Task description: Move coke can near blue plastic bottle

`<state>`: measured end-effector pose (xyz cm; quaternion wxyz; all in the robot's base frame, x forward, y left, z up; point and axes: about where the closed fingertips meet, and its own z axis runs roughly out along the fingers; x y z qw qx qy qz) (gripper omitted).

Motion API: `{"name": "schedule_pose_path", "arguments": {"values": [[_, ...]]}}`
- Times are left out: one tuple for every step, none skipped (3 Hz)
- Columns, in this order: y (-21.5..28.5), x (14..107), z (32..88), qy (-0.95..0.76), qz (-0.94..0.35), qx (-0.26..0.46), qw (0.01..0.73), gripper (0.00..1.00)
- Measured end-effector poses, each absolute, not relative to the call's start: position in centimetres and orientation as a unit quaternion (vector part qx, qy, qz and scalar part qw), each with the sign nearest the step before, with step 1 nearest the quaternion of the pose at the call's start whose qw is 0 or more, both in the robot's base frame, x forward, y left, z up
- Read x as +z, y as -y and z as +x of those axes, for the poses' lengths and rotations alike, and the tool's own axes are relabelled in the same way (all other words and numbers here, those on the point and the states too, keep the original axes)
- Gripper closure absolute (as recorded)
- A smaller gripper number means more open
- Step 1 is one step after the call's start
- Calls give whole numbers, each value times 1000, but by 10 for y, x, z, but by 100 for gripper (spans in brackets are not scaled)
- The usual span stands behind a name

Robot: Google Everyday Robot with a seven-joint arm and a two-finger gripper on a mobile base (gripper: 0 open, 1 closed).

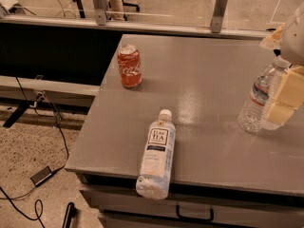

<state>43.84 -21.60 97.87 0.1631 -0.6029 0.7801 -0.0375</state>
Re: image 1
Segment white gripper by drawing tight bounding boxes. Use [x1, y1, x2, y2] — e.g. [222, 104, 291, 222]
[260, 3, 304, 130]

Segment red coke can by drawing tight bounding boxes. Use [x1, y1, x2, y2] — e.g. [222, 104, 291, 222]
[117, 45, 142, 88]

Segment clear plastic water bottle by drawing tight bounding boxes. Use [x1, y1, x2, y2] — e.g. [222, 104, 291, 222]
[237, 56, 290, 133]

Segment blue plastic tea bottle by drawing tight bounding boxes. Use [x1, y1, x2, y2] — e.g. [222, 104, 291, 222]
[136, 109, 176, 200]

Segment black office chair base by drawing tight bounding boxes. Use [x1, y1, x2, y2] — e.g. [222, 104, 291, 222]
[108, 0, 141, 21]

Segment person leg beige trousers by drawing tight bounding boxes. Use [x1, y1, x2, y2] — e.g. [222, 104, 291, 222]
[109, 0, 124, 21]

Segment black tripod stand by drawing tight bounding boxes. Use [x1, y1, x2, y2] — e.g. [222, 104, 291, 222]
[72, 0, 86, 18]

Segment black object on floor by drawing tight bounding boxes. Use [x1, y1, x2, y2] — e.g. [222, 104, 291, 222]
[62, 202, 77, 228]

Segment black power adapter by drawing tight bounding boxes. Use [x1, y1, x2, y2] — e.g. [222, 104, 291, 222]
[30, 166, 52, 187]

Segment metal post bracket right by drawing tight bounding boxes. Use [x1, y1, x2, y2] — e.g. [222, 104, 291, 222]
[210, 0, 228, 33]

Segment metal post bracket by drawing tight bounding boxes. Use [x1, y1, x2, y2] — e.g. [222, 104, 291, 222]
[92, 0, 107, 26]
[210, 0, 228, 33]

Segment black drawer handle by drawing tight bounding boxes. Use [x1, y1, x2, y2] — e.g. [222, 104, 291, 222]
[175, 205, 215, 222]

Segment metal post bracket left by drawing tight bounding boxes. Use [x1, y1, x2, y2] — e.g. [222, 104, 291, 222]
[92, 0, 107, 26]

